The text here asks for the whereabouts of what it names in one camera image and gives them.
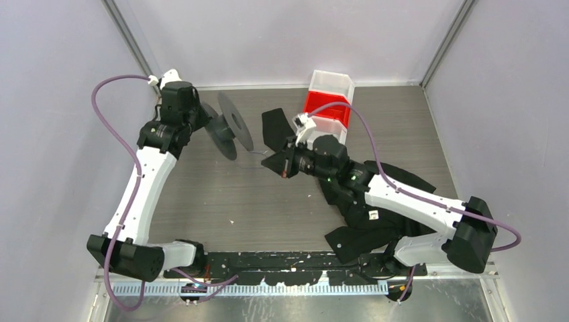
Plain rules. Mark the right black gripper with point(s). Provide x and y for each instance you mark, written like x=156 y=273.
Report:
x=279 y=162

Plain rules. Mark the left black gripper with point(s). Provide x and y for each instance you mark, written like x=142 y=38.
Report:
x=204 y=117

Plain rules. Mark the dark grey cable spool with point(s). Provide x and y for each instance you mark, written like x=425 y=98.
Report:
x=225 y=128

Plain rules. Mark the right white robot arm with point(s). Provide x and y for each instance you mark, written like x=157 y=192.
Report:
x=385 y=206

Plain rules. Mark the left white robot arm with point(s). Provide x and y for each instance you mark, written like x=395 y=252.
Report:
x=123 y=247

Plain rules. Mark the clear near bin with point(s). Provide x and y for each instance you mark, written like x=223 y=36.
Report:
x=327 y=126

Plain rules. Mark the clear bin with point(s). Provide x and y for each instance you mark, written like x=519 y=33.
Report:
x=332 y=83
x=327 y=126

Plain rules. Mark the clear far bin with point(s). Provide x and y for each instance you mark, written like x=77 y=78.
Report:
x=332 y=83

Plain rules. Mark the black shirt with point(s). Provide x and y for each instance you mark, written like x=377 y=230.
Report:
x=367 y=227

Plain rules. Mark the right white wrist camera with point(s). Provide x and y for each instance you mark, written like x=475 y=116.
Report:
x=305 y=127

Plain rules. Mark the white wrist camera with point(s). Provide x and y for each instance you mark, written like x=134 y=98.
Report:
x=305 y=127
x=169 y=76

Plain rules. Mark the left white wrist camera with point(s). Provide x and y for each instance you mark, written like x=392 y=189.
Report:
x=169 y=76

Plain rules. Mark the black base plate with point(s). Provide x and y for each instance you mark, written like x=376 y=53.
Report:
x=293 y=268

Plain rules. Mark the slotted cable duct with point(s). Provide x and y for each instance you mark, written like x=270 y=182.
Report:
x=164 y=289

